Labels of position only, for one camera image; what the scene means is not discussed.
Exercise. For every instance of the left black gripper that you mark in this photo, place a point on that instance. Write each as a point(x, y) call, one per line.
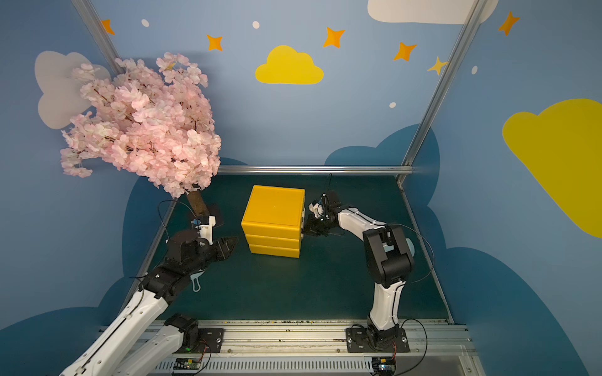
point(215, 249)

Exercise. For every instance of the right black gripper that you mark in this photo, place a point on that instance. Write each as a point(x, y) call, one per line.
point(317, 225)

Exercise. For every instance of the yellow top drawer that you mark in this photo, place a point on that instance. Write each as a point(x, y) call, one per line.
point(302, 220)

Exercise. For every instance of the yellow drawer cabinet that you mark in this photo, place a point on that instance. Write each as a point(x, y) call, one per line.
point(271, 221)

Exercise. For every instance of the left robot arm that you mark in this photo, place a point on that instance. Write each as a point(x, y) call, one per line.
point(110, 353)

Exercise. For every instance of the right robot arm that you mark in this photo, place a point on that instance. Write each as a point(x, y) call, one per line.
point(389, 258)

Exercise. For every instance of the back horizontal aluminium profile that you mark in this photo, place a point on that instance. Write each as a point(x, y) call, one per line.
point(313, 170)

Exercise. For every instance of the light blue right scoop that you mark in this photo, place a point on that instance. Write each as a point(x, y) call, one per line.
point(411, 246)

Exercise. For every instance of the left controller board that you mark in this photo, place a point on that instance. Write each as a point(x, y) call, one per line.
point(192, 365)

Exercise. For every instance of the controller board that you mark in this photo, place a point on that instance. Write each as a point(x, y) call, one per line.
point(192, 365)
point(382, 366)

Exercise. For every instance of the pink cherry blossom tree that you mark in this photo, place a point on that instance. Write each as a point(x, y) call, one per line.
point(157, 124)

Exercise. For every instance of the right controller board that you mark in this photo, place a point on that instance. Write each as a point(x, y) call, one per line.
point(382, 366)

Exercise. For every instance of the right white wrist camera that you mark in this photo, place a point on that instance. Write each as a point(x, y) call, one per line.
point(321, 210)

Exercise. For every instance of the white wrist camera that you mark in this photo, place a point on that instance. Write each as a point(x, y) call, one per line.
point(204, 226)
point(321, 210)

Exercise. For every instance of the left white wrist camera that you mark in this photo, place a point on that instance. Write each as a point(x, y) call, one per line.
point(204, 226)

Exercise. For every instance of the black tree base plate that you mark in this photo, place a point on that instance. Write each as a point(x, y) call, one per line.
point(212, 210)

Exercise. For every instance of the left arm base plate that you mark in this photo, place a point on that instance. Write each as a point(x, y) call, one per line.
point(200, 339)

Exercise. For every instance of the aluminium mounting rail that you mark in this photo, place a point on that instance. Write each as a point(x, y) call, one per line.
point(319, 348)

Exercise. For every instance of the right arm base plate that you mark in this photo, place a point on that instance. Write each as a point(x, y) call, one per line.
point(361, 339)

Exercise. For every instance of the right corner aluminium post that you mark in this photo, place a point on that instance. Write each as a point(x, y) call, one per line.
point(459, 51)

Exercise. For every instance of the corner aluminium post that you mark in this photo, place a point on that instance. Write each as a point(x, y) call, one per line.
point(101, 37)
point(459, 51)

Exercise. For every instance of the left corner aluminium post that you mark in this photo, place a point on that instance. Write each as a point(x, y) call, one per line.
point(101, 37)

